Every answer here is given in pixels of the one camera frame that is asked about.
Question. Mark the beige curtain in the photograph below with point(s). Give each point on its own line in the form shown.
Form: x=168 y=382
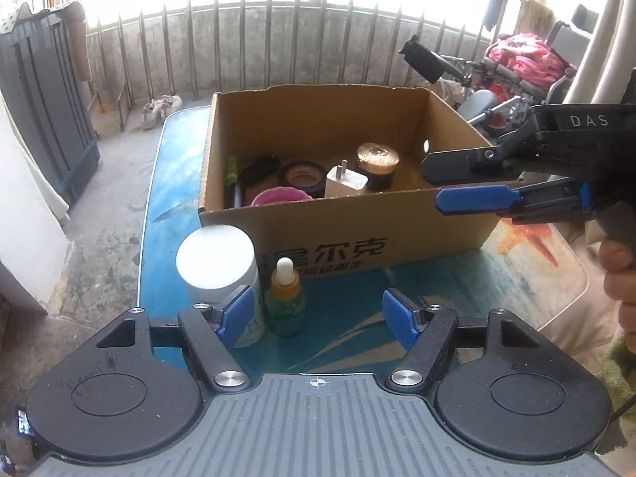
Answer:
x=609 y=61

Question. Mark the pink round lid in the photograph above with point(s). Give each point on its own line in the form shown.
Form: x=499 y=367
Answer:
x=280 y=195

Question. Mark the dark grey cabinet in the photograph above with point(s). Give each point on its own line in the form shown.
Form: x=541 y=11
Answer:
x=43 y=70

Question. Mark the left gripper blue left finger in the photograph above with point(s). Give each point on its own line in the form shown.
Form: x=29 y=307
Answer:
x=230 y=318

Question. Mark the brown cardboard box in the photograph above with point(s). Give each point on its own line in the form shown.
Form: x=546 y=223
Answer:
x=325 y=124

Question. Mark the metal balcony railing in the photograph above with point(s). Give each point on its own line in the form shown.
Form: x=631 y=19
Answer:
x=198 y=50

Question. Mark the white sneakers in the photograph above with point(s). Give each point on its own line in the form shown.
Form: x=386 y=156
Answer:
x=157 y=110

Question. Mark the white vitamin bottle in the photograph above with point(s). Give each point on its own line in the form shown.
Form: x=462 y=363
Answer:
x=214 y=261

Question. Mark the white power adapter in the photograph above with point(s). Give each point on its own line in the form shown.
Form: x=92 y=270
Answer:
x=341 y=181

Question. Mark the person's right hand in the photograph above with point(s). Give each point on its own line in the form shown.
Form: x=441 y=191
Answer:
x=617 y=255

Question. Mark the green dropper bottle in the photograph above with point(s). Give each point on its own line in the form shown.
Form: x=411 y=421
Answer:
x=284 y=301

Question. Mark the gold lidded round jar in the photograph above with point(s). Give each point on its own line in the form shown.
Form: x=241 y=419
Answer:
x=378 y=163

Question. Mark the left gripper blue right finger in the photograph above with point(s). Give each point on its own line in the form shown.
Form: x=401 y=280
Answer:
x=403 y=317

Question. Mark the black tape roll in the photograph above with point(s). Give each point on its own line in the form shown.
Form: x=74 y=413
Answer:
x=305 y=176

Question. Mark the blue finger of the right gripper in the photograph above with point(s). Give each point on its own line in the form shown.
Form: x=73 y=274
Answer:
x=477 y=199
x=470 y=166

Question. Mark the wheelchair with pink blanket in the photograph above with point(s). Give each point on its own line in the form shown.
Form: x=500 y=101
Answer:
x=516 y=73

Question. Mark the green black marker pen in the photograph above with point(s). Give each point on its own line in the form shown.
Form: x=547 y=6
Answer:
x=233 y=195

